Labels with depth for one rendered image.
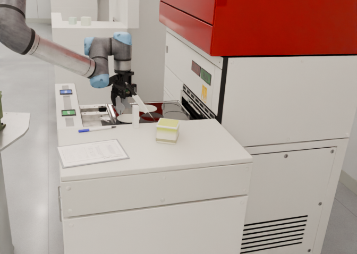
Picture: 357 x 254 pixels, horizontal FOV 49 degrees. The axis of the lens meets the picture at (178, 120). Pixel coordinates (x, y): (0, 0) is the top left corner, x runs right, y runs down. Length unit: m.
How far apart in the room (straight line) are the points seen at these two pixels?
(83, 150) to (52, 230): 1.31
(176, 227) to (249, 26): 0.79
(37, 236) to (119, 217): 1.31
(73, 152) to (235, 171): 0.53
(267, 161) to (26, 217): 1.59
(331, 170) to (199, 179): 0.94
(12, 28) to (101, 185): 0.57
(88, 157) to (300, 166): 1.06
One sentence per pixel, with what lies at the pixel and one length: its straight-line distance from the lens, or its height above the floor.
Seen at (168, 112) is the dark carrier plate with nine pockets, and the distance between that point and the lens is 1.83.
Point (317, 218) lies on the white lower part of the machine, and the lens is 2.21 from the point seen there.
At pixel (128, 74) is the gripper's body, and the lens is 1.67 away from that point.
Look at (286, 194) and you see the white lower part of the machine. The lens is 2.00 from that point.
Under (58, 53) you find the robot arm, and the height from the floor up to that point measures 1.23.
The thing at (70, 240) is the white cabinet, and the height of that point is 0.73.
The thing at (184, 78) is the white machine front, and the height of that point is 1.00.
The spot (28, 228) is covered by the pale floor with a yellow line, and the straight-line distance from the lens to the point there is 2.64.
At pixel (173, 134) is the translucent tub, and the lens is 1.36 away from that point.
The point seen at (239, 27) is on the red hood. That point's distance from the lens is 1.56.
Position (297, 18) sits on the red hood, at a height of 1.37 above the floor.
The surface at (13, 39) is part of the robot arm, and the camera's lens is 1.40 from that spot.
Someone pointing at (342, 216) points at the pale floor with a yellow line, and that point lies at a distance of 2.99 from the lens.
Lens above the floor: 1.57
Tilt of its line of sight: 23 degrees down
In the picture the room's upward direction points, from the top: 4 degrees clockwise
